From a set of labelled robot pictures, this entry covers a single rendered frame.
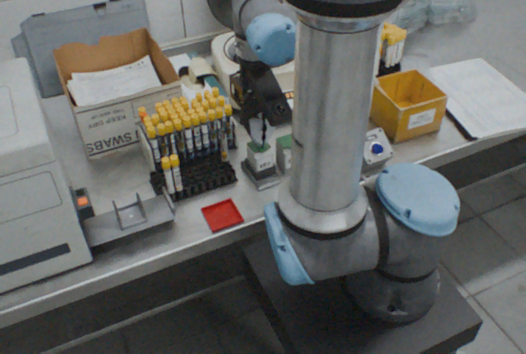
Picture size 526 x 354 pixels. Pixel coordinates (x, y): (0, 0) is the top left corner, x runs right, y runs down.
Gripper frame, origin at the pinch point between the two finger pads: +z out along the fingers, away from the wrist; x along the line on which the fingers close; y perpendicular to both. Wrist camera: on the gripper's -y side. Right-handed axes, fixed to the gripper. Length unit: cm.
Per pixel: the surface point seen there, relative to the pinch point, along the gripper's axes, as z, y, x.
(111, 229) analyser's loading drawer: 5.6, -2.6, 33.7
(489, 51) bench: 9, 16, -83
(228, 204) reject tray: 9.4, -3.8, 10.1
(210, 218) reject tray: 9.4, -5.6, 15.1
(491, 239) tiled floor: 97, 7, -107
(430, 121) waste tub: 5.6, -5.5, -41.1
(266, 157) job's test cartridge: 2.9, -1.1, -0.3
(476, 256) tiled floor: 97, 3, -95
